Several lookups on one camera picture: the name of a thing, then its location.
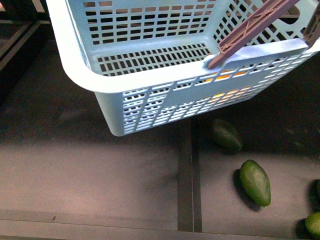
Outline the light blue plastic basket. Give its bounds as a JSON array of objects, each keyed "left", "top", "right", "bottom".
[{"left": 46, "top": 0, "right": 320, "bottom": 136}]

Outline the yellow mango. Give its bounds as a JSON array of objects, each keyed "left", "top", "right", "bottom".
[{"left": 203, "top": 69, "right": 250, "bottom": 99}]

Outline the brown basket handle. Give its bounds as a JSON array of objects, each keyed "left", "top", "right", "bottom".
[{"left": 206, "top": 0, "right": 320, "bottom": 70}]

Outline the green avocado upper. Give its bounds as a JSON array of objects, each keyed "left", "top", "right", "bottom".
[{"left": 210, "top": 119, "right": 243, "bottom": 152}]

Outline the green avocado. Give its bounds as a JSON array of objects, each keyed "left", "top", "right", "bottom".
[
  {"left": 304, "top": 212, "right": 320, "bottom": 240},
  {"left": 239, "top": 159, "right": 271, "bottom": 207},
  {"left": 210, "top": 119, "right": 243, "bottom": 152}
]

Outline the green avocado middle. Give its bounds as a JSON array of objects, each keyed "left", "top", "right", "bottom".
[{"left": 239, "top": 159, "right": 271, "bottom": 207}]

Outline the green avocado lower right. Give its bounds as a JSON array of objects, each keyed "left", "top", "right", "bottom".
[{"left": 304, "top": 212, "right": 320, "bottom": 240}]

